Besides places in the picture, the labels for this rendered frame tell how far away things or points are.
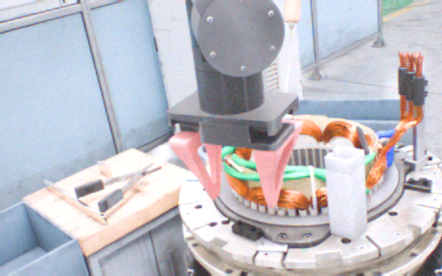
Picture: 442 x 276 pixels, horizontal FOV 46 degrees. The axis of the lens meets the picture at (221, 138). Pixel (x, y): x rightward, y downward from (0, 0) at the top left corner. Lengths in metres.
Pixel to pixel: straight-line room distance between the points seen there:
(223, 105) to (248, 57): 0.09
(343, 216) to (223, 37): 0.26
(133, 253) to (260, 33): 0.47
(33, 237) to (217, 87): 0.51
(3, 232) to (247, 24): 0.59
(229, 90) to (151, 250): 0.40
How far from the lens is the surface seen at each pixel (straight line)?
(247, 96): 0.43
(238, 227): 0.57
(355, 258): 0.54
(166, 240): 0.78
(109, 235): 0.71
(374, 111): 0.99
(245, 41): 0.34
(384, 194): 0.61
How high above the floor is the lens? 1.42
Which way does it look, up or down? 23 degrees down
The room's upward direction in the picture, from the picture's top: 9 degrees counter-clockwise
